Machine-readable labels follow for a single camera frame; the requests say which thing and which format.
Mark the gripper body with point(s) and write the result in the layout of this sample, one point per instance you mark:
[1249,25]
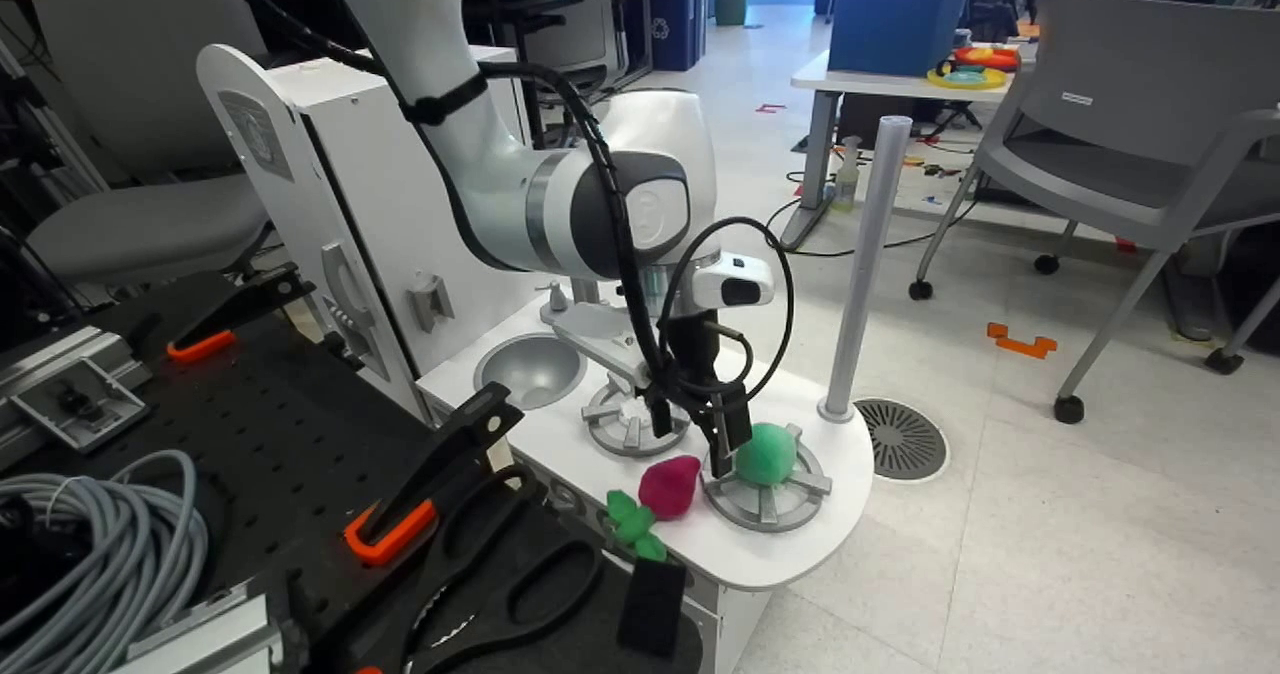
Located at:
[692,349]

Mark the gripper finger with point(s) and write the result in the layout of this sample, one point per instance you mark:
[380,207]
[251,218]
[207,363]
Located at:
[661,416]
[735,421]

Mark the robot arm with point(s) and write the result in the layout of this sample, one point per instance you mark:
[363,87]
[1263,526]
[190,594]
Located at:
[500,194]

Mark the grey toy burner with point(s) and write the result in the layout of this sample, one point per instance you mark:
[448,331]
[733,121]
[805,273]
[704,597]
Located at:
[765,504]
[625,426]

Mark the pink plush toy green leaves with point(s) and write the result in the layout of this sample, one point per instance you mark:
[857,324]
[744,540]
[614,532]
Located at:
[668,487]

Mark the grey toy tap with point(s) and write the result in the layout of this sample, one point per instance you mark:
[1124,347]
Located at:
[590,334]

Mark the grey toy sink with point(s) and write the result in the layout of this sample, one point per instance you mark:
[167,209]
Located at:
[530,369]

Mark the grey toy kitchen pole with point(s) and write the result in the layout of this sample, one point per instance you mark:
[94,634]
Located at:
[868,254]

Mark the white toy kitchen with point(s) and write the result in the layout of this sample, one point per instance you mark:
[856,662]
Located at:
[400,234]

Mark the colourful toy plates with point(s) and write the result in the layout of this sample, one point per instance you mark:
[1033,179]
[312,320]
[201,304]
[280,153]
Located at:
[975,69]

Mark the green plush ball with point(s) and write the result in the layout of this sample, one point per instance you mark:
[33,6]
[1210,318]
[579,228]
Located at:
[767,454]

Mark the round floor vent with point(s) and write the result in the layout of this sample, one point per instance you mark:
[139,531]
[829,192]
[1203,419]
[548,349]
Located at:
[905,441]

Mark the black foam block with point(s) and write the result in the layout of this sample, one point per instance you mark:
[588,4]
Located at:
[652,606]

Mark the clear spray bottle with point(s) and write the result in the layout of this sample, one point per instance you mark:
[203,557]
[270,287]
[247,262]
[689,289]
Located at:
[848,179]

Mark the black clamp orange tip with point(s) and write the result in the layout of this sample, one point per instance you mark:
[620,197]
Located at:
[235,314]
[430,484]

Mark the black scissors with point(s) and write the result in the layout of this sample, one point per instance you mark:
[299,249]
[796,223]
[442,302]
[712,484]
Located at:
[480,644]

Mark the orange plastic piece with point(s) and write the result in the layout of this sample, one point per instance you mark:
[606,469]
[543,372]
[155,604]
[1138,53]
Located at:
[1020,342]

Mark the white table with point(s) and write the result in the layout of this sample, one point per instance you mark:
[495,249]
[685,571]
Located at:
[880,84]

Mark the blue recycling bin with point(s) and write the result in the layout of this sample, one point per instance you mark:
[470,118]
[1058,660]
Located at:
[675,19]

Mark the green waste bin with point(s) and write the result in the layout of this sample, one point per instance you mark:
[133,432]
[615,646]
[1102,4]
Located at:
[730,9]

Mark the blue storage bin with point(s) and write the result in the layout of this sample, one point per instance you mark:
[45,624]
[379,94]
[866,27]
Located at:
[895,14]

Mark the grey chair on castors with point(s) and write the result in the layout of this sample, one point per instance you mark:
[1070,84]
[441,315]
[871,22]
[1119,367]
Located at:
[1130,104]

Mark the grey office chair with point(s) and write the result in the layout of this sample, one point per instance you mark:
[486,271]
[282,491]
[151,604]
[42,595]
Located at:
[150,224]

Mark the aluminium bracket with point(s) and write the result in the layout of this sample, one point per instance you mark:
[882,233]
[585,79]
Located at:
[70,399]

